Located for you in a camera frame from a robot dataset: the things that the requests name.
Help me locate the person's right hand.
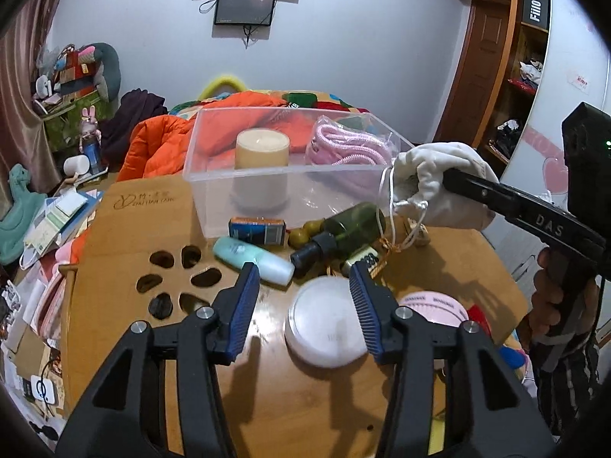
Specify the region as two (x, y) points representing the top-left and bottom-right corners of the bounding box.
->
(529, 247), (564, 339)

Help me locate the yellow plush cushion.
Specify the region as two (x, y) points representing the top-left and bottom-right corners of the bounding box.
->
(197, 74), (250, 102)

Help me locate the mint green bottle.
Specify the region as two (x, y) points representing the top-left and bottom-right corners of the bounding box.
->
(212, 237), (296, 286)

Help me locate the wooden desktop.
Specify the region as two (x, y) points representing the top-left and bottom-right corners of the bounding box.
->
(61, 172), (532, 458)

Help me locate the grey neck pillow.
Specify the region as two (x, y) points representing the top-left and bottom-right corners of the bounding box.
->
(92, 42), (121, 104)

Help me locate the pink case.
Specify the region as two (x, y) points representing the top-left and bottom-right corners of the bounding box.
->
(39, 239), (87, 340)

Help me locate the white charger blue ring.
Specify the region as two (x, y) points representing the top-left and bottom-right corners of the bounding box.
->
(29, 374), (59, 407)

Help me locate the white cup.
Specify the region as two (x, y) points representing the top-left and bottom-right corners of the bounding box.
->
(63, 155), (91, 178)

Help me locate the wooden door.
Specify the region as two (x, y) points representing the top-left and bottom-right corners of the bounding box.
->
(435, 0), (520, 150)

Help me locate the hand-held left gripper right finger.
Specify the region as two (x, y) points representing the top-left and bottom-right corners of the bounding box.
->
(348, 263), (557, 458)

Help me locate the orange jacket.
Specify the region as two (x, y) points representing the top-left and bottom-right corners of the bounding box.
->
(117, 93), (317, 183)

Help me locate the black box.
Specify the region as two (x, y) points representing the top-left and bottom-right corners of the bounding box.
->
(520, 0), (551, 30)

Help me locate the pink rope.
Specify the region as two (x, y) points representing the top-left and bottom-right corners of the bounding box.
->
(305, 115), (398, 188)

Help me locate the small blue orange box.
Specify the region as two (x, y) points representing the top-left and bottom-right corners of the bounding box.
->
(228, 217), (288, 248)

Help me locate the teal dinosaur plush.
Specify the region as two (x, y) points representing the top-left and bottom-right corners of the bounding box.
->
(0, 163), (49, 266)

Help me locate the pink curtain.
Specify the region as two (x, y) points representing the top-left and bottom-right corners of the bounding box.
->
(0, 0), (74, 198)

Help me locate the white round lid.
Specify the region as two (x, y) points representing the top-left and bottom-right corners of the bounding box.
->
(284, 277), (379, 368)

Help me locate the dark purple cloth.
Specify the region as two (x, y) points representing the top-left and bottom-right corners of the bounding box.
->
(99, 90), (169, 159)

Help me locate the green patterned box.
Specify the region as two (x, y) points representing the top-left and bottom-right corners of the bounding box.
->
(43, 95), (114, 153)

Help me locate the pink round tin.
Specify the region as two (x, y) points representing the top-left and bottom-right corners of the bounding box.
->
(395, 291), (471, 334)

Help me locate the pink bunny bottle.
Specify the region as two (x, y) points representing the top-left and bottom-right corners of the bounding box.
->
(79, 107), (104, 173)

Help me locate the mahjong tile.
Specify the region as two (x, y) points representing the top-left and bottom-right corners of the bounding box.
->
(344, 245), (387, 274)

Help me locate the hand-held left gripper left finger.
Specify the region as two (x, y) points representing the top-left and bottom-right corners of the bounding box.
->
(56, 261), (262, 458)

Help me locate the green bottle black cap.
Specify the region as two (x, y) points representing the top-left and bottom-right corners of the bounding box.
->
(290, 203), (391, 280)

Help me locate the white panel pink print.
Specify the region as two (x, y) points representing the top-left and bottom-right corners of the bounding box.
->
(499, 0), (611, 213)

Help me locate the pile of papers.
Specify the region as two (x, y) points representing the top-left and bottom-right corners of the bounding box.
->
(19, 186), (104, 269)

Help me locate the wooden shelf unit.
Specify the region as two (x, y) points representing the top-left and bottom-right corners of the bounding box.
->
(481, 0), (555, 178)

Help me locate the clear plastic box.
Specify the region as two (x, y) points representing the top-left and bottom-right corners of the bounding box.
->
(183, 106), (415, 240)

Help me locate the colourful printed blanket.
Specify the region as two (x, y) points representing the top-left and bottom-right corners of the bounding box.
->
(281, 90), (374, 116)

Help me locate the white drawstring pouch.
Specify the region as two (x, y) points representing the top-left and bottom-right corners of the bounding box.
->
(376, 142), (500, 230)

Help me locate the person's right forearm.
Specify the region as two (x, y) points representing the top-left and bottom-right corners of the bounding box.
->
(527, 331), (605, 437)

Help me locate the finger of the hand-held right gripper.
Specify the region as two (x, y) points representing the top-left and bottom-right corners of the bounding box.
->
(443, 168), (508, 221)

